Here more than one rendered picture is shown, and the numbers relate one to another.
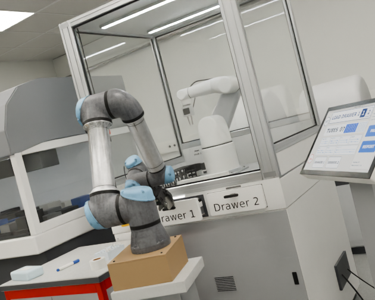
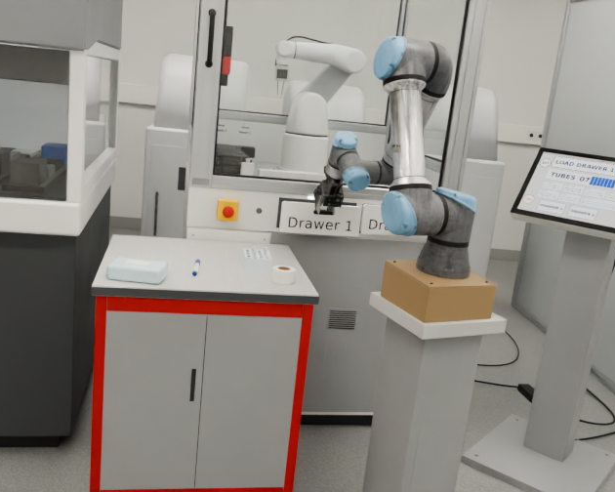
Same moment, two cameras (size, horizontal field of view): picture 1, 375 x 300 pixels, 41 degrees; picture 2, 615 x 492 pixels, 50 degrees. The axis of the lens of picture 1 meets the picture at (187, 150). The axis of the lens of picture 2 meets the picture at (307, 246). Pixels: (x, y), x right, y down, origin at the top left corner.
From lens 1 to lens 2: 1.87 m
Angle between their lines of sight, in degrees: 42
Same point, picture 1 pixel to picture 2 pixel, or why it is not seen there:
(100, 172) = (421, 157)
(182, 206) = (338, 214)
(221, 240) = (358, 266)
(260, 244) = not seen: hidden behind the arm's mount
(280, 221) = not seen: hidden behind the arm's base
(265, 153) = (454, 175)
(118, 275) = (436, 303)
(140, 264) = (466, 293)
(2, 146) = (65, 26)
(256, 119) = (461, 132)
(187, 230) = (314, 243)
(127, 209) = (457, 218)
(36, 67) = not seen: outside the picture
